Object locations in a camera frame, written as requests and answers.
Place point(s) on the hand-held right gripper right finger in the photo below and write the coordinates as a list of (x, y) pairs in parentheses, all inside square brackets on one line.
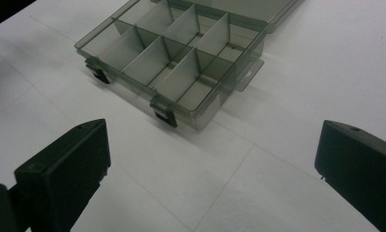
[(361, 170)]

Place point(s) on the smoky clear compartment box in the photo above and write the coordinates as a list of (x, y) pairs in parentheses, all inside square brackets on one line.
[(168, 64)]

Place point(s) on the white table cover sheet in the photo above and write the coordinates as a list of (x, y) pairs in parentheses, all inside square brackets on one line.
[(293, 106)]

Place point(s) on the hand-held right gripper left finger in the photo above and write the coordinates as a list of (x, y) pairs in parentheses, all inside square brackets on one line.
[(65, 174)]

